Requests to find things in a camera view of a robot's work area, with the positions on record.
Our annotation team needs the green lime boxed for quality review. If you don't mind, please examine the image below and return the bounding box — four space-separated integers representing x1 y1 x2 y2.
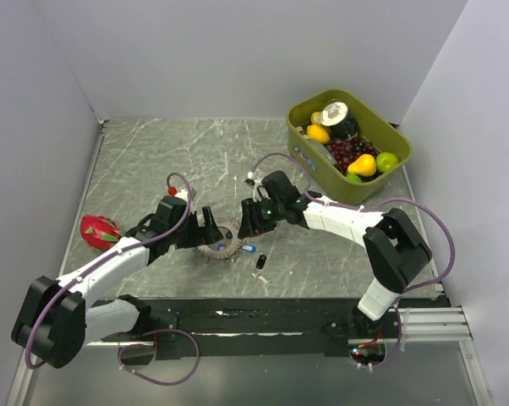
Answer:
375 152 400 173

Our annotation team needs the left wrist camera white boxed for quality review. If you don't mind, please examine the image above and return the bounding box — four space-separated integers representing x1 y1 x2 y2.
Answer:
167 186 196 202

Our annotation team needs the red dragon fruit toy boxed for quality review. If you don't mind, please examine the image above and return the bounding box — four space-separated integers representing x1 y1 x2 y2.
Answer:
79 215 123 251

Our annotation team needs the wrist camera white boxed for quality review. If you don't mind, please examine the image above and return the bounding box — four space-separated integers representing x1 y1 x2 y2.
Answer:
245 171 265 201
167 186 196 202

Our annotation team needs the large metal keyring with keys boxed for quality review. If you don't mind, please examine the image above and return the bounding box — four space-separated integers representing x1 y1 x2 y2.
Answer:
197 217 257 262

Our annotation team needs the black can with white lid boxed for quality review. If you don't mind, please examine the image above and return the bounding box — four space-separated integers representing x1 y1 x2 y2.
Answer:
320 101 359 140

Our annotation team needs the orange fruit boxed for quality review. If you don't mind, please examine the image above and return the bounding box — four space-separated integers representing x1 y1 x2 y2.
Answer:
306 123 331 145

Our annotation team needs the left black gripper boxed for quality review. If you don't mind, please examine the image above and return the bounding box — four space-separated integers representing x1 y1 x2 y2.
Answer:
168 206 222 249

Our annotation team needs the loose black-headed key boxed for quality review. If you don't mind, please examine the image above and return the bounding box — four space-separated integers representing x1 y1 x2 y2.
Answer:
252 254 268 283

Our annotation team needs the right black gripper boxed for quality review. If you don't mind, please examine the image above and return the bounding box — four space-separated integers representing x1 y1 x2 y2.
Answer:
237 196 284 239

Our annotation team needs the aluminium rail frame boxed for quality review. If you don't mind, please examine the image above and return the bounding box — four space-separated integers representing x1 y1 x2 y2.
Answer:
24 278 475 348

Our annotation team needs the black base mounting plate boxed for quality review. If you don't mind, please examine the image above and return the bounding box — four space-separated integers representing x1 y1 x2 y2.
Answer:
103 299 398 360

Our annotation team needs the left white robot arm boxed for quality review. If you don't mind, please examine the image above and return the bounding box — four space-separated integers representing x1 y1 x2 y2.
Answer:
11 195 223 369

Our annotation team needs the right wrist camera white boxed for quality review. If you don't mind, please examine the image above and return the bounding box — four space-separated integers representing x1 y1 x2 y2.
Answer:
245 171 265 201

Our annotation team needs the dark red grapes bunch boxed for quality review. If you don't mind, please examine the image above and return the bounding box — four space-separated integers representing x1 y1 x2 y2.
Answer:
326 136 380 183

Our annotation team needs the olive green plastic bin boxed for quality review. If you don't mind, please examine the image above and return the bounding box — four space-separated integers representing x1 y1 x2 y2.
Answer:
286 89 412 206

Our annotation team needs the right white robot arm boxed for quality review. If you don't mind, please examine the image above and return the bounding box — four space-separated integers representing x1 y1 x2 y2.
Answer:
238 170 432 337

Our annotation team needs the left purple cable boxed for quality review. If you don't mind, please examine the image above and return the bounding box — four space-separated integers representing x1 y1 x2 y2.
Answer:
24 172 201 386

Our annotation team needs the yellow pear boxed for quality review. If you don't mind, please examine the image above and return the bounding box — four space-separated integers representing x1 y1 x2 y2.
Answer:
348 154 377 177

